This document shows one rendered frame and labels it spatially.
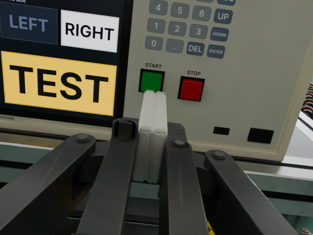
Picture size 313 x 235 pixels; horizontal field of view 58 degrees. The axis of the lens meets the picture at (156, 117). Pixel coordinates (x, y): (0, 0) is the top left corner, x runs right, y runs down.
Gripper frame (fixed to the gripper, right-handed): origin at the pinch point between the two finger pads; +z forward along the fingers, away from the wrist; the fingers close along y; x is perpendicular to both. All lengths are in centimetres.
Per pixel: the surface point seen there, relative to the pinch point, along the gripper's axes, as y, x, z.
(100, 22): -5.4, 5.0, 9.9
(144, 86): -0.9, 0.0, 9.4
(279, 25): 10.0, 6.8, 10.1
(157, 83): 0.2, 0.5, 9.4
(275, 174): 12.6, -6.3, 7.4
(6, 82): -13.9, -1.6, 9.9
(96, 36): -5.7, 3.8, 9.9
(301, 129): 21.1, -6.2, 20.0
